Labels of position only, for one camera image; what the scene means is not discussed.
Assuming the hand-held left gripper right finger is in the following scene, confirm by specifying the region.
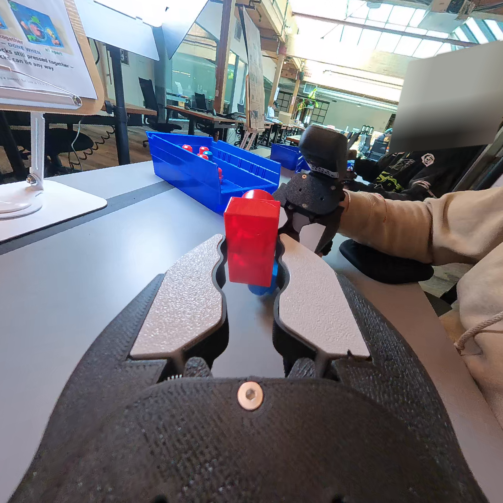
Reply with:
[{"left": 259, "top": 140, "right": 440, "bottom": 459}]
[{"left": 273, "top": 234, "right": 371, "bottom": 378}]

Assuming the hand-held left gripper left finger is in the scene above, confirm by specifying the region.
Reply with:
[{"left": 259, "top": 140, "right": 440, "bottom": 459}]
[{"left": 129, "top": 234, "right": 228, "bottom": 378}]

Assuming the red mega block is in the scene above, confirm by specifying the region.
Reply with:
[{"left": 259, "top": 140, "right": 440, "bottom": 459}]
[{"left": 223, "top": 189, "right": 282, "bottom": 287}]

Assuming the blue mega block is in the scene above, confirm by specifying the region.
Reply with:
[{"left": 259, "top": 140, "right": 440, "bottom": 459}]
[{"left": 247, "top": 260, "right": 281, "bottom": 296}]

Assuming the heap of joined mega blocks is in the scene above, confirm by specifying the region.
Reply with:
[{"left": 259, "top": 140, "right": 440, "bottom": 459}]
[{"left": 180, "top": 143, "right": 224, "bottom": 185}]

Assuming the person's right forearm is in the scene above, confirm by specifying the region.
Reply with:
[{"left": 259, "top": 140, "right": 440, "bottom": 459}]
[{"left": 340, "top": 187, "right": 503, "bottom": 265}]

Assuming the black armrest pad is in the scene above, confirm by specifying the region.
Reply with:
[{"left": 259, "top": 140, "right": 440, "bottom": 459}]
[{"left": 339, "top": 238, "right": 435, "bottom": 285}]

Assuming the green potted plant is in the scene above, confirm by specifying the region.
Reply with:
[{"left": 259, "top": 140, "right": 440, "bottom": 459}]
[{"left": 298, "top": 88, "right": 319, "bottom": 115}]

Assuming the black garment green print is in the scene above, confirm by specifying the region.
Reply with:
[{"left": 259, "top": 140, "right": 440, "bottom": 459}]
[{"left": 353, "top": 145, "right": 485, "bottom": 201}]

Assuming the wooden easel board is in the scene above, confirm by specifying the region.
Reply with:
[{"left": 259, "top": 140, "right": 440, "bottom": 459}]
[{"left": 237, "top": 6, "right": 268, "bottom": 150}]

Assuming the wooden desk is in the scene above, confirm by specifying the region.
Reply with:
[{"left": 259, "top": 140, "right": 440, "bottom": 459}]
[
  {"left": 102, "top": 100, "right": 158, "bottom": 117},
  {"left": 165, "top": 104, "right": 247, "bottom": 136}
]

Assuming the white document stand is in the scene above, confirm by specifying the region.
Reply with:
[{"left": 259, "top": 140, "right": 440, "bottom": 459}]
[{"left": 0, "top": 84, "right": 108, "bottom": 243}]

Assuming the black office chair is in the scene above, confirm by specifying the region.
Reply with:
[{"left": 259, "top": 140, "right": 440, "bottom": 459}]
[
  {"left": 39, "top": 126, "right": 95, "bottom": 167},
  {"left": 138, "top": 76, "right": 182, "bottom": 133}
]

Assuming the black tripod pole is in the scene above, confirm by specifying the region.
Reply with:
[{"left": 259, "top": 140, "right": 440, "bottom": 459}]
[{"left": 106, "top": 45, "right": 131, "bottom": 166}]

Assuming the grey tripod plate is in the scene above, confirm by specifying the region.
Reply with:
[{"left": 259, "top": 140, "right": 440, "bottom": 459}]
[{"left": 74, "top": 0, "right": 160, "bottom": 62}]

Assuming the instruction sheet on white stand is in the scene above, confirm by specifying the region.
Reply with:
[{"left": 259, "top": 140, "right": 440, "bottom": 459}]
[{"left": 63, "top": 0, "right": 106, "bottom": 115}]

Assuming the printed instruction sheet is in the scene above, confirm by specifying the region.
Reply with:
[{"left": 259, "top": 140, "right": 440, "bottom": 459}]
[{"left": 0, "top": 0, "right": 98, "bottom": 100}]

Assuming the black coiled cable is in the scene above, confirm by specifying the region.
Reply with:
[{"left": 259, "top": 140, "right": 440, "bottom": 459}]
[{"left": 68, "top": 119, "right": 117, "bottom": 172}]

